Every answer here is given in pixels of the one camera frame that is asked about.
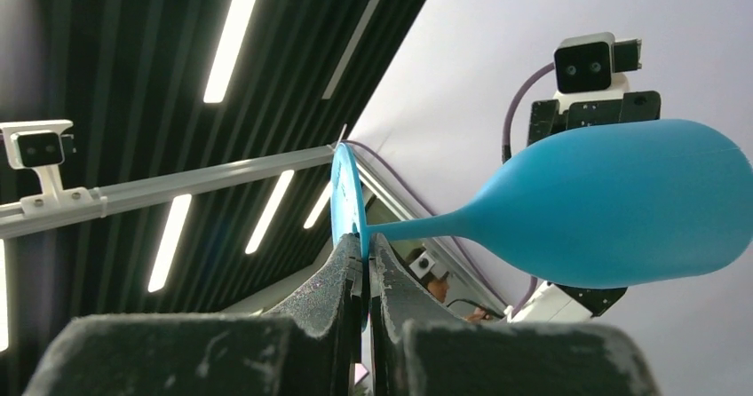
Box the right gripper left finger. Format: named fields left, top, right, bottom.
left=26, top=234, right=361, bottom=395

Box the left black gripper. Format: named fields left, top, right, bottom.
left=527, top=91, right=662, bottom=146

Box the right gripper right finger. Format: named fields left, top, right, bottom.
left=369, top=235, right=661, bottom=395

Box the blue wine glass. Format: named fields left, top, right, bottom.
left=329, top=117, right=753, bottom=289

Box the aluminium overhead beam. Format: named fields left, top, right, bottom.
left=1, top=145, right=333, bottom=239

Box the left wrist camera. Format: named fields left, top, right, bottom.
left=553, top=32, right=643, bottom=114

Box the top external camera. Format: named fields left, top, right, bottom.
left=1, top=119, right=74, bottom=170

